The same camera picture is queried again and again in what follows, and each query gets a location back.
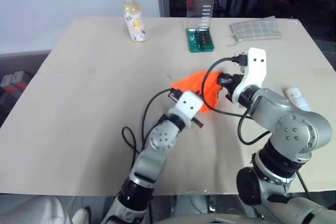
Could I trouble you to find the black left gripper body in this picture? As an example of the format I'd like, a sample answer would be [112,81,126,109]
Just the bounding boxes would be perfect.
[191,118,205,129]

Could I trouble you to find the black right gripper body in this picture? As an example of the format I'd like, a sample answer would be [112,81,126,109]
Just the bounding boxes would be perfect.
[223,73,245,103]

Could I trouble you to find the orange mesh pouch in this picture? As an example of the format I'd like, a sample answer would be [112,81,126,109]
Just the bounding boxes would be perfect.
[171,69,224,114]

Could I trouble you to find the grey checked cloth pouch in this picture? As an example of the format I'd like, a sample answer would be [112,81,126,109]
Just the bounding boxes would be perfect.
[227,15,283,48]

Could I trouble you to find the white tube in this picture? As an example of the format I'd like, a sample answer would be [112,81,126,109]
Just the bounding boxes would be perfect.
[285,87,312,112]

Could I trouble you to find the green screwdriver bit case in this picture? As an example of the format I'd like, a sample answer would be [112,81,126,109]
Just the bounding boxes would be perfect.
[185,0,216,53]

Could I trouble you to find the clear bottle with yellow liquid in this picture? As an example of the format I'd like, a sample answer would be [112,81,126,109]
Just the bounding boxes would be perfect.
[121,0,147,42]

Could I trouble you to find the white shoe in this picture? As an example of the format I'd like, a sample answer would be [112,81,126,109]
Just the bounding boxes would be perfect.
[71,207,91,224]

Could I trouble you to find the small white and red box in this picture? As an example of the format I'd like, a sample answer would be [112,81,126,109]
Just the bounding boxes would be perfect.
[0,73,13,90]
[10,70,32,90]

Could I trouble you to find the light grey trouser leg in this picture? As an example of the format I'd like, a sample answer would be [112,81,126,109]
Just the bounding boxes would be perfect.
[0,195,73,224]

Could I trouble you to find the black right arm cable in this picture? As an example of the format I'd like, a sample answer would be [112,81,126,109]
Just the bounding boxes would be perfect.
[201,54,271,146]

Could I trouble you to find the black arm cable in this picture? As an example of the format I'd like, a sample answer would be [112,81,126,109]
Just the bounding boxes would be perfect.
[122,88,182,156]
[201,54,271,146]

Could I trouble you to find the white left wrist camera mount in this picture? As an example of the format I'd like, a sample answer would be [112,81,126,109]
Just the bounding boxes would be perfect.
[169,90,204,127]

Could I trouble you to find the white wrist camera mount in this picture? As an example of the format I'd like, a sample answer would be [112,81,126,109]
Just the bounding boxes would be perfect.
[231,47,268,109]
[169,90,204,127]

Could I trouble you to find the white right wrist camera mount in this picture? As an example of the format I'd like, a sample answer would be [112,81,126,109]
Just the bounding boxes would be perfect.
[231,47,268,109]

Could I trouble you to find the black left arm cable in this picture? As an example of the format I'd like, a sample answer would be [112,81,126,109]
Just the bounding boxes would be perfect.
[122,88,182,156]

